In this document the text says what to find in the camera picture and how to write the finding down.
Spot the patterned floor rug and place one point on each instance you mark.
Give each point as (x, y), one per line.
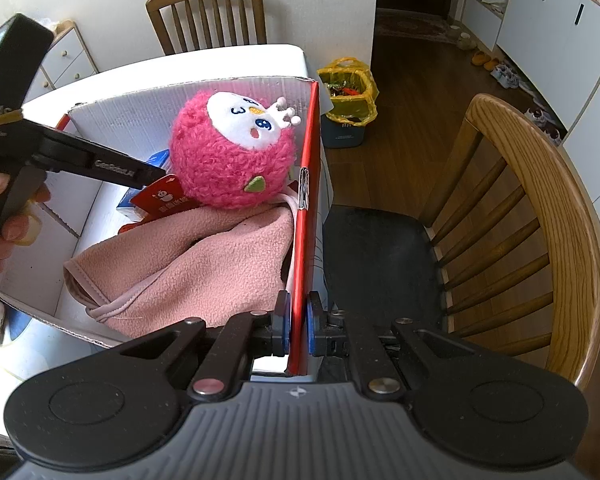
(415, 25)

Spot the curved-back wooden chair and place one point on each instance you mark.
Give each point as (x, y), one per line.
(555, 210)

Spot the white wood-top sideboard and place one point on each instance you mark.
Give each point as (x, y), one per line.
(70, 60)

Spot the pink plush bird toy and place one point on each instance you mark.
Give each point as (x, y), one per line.
(220, 165)

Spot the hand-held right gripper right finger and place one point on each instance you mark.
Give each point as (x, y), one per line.
(314, 327)

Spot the person's left hand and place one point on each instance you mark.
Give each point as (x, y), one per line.
(10, 232)

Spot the red cardboard shoe box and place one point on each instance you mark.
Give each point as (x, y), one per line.
(130, 110)

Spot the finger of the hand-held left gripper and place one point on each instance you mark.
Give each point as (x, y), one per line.
(110, 167)

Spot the pink fleece cloth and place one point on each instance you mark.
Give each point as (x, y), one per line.
(205, 260)

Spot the trash bin with yellow bag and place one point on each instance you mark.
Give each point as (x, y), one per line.
(347, 105)

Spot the slatted brown wooden chair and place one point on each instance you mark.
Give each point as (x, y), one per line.
(205, 15)

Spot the blue tissue pack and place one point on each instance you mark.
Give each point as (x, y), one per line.
(157, 160)

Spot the white sneaker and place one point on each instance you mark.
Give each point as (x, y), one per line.
(500, 71)
(511, 80)

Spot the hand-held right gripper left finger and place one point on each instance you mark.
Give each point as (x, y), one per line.
(281, 327)

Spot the yellow slipper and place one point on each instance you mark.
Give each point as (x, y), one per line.
(491, 65)
(479, 58)

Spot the red printed packet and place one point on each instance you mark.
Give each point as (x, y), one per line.
(165, 197)

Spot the white wall cabinet unit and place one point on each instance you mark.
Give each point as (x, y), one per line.
(545, 25)

